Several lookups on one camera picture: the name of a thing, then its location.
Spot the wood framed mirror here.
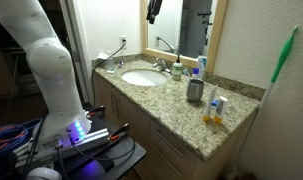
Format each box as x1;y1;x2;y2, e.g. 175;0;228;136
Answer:
139;0;229;73

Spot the short white tube orange cap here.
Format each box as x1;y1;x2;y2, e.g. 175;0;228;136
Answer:
213;96;229;125

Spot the green broom handle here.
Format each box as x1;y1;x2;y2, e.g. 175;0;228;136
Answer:
224;25;299;180

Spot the tall white tube orange cap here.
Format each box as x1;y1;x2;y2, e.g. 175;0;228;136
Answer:
202;83;219;123

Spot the green pump bottle black pump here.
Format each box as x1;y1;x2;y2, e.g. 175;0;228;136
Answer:
171;54;184;82

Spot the metal cabinet door handle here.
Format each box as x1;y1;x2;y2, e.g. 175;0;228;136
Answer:
115;94;121;120
110;92;116;115

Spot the small white bottle blue cap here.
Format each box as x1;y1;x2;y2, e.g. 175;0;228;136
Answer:
191;67;200;80

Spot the white round dome object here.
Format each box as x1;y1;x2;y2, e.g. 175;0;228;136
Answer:
25;166;63;180

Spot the stainless steel cup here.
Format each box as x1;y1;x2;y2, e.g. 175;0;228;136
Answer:
186;78;205;103

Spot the black cart top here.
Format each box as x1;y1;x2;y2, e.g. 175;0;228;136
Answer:
65;103;147;180

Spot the black power cable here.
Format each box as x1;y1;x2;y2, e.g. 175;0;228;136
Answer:
90;41;127;108

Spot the white crumpled tissue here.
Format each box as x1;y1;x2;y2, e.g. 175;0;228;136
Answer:
96;52;109;61

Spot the tall white blue tube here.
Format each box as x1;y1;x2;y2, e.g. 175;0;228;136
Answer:
196;55;208;80

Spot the black looped base cable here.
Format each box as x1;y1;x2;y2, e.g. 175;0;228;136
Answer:
69;134;137;162

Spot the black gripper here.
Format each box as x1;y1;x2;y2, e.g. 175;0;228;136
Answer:
146;0;164;25

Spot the black orange clamp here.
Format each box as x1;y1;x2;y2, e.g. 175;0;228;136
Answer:
85;105;106;118
109;123;131;141

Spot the blue coiled cable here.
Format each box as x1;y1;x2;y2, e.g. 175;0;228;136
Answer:
0;117;43;158

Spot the orange coiled cable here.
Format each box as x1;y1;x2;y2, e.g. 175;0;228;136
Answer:
0;125;29;156

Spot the white oval sink basin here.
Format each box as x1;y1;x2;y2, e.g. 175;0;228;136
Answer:
121;68;168;87

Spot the aluminium robot base mount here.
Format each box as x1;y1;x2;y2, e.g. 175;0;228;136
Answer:
14;127;129;169

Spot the chrome faucet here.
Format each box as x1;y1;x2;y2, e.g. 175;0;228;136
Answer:
152;57;172;74

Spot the white door frame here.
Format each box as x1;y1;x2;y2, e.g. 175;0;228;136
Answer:
59;0;94;105

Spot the long metal drawer handle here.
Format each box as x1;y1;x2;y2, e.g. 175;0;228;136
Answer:
151;145;179;178
151;127;186;159

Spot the wooden vanity cabinet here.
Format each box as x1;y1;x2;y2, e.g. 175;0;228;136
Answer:
92;71;259;180

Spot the white wall outlet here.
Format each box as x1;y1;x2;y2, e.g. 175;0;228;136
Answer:
119;35;128;50

